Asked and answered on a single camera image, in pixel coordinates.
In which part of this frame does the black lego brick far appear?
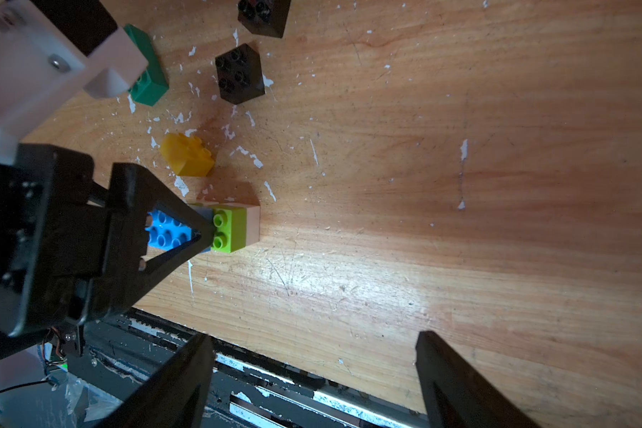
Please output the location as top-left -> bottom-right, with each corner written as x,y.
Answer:
237,0 -> 291,39

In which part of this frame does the black lego brick near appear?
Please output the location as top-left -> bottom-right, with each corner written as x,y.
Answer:
214,44 -> 266,105

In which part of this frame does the dark green lego brick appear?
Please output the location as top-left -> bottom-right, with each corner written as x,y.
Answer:
124,24 -> 169,106

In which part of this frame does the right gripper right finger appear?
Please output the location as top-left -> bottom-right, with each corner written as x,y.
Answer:
416,331 -> 538,427

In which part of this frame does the lime lego brick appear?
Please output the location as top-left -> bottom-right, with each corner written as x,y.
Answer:
212,204 -> 247,253

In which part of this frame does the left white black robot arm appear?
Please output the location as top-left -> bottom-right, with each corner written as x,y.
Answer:
0,1 -> 215,337

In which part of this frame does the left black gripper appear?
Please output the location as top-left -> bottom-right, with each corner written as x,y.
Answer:
0,144 -> 216,337

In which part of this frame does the blue lego brick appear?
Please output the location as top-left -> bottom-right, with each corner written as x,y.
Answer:
146,210 -> 196,251

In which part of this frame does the white lego brick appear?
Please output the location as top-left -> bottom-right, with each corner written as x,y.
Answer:
221,203 -> 260,247

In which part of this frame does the black lego brick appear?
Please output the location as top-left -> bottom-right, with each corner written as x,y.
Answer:
237,0 -> 291,39
214,44 -> 266,105

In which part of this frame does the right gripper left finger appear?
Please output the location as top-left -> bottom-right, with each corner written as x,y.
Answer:
98,333 -> 215,427

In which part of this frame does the yellow lego brick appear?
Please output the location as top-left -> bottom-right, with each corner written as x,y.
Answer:
160,134 -> 215,177

